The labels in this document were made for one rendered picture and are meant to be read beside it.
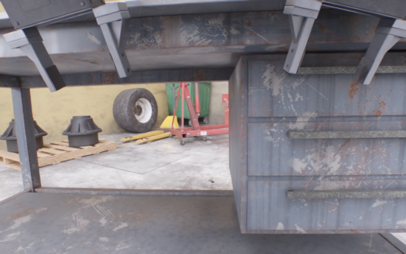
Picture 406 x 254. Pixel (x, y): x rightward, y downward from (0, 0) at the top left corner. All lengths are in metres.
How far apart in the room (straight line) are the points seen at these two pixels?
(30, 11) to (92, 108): 4.89
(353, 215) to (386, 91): 0.29
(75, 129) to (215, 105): 4.64
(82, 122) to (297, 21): 3.14
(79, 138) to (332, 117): 3.09
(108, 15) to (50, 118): 4.56
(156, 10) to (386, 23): 0.37
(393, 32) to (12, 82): 1.47
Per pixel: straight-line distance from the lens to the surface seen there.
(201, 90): 6.27
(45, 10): 0.39
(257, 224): 0.56
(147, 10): 0.42
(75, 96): 5.08
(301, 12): 0.35
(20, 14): 0.41
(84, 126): 3.30
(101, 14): 0.35
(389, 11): 0.41
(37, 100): 4.80
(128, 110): 4.76
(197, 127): 3.84
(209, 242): 0.78
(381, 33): 0.44
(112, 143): 3.44
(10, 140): 3.51
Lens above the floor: 0.69
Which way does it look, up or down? 7 degrees down
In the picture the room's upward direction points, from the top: 1 degrees counter-clockwise
